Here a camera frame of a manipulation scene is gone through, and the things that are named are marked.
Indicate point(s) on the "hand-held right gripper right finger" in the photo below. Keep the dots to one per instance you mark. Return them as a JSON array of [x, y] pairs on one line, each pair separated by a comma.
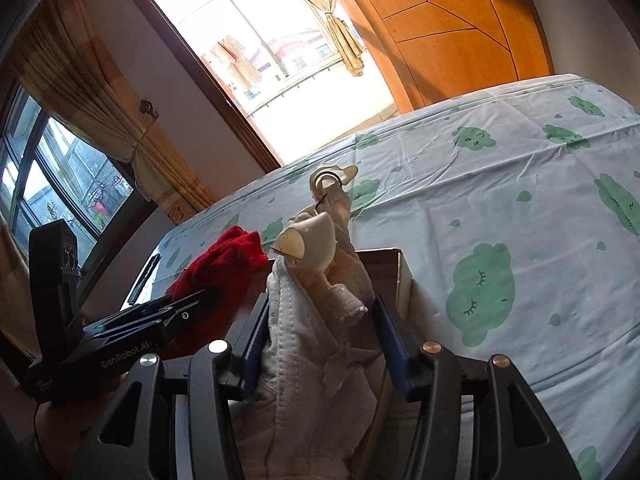
[[395, 355]]

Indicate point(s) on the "white quilted underwear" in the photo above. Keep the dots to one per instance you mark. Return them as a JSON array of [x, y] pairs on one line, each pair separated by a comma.
[[300, 360]]

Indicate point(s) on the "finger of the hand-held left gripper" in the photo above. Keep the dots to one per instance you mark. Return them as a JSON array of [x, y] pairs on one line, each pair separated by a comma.
[[145, 311], [187, 316]]

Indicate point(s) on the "yellow patterned curtain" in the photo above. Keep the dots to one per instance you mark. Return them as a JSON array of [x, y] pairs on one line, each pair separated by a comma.
[[100, 110]]

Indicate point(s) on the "window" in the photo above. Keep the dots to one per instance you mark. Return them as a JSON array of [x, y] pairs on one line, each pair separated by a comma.
[[60, 170]]

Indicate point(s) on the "brown wooden door frame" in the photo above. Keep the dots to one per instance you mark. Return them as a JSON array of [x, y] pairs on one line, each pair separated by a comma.
[[200, 85]]

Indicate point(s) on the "shallow cardboard box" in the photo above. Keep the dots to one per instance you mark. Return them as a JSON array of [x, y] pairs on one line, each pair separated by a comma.
[[404, 285]]

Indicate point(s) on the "orange hanging cloth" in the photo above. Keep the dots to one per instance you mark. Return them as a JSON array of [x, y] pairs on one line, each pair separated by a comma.
[[235, 60]]

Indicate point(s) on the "black phone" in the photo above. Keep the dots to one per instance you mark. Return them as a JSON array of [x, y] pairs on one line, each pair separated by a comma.
[[142, 282]]

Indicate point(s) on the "red underwear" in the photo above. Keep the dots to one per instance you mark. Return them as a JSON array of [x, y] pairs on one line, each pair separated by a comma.
[[215, 265]]

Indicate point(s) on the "orange wooden door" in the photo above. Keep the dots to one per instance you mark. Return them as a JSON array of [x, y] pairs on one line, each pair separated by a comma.
[[450, 50]]

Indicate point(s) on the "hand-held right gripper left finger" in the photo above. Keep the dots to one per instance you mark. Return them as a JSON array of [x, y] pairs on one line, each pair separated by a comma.
[[252, 355]]

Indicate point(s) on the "green cloud print tablecloth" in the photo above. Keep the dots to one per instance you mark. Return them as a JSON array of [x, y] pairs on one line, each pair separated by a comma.
[[500, 200]]

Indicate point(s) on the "curtain tieback hook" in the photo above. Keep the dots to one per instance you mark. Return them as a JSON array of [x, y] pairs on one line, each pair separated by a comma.
[[148, 109]]

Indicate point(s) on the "balcony curtain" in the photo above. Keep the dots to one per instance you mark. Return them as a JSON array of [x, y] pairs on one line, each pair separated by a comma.
[[345, 40]]

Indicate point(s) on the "person's left hand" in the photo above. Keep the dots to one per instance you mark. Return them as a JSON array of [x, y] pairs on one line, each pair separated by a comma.
[[70, 425]]

